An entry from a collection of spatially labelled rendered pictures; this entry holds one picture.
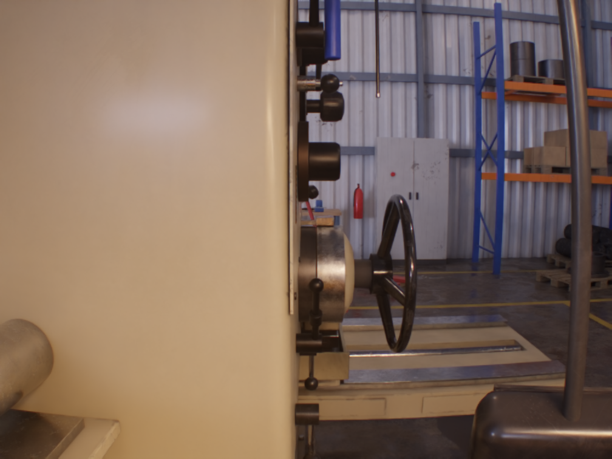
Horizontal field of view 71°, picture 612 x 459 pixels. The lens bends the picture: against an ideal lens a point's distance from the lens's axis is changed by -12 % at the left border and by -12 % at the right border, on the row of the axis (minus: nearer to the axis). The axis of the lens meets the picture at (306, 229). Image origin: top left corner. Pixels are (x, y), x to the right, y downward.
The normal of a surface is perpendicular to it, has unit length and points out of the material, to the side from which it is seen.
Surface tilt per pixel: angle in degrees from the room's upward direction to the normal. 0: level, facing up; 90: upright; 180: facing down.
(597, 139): 90
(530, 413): 19
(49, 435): 0
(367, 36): 90
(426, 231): 90
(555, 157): 90
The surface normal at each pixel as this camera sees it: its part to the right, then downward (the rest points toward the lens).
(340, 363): 0.00, 0.12
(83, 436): 0.00, -0.99
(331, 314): 0.00, 0.73
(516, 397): -0.07, -0.94
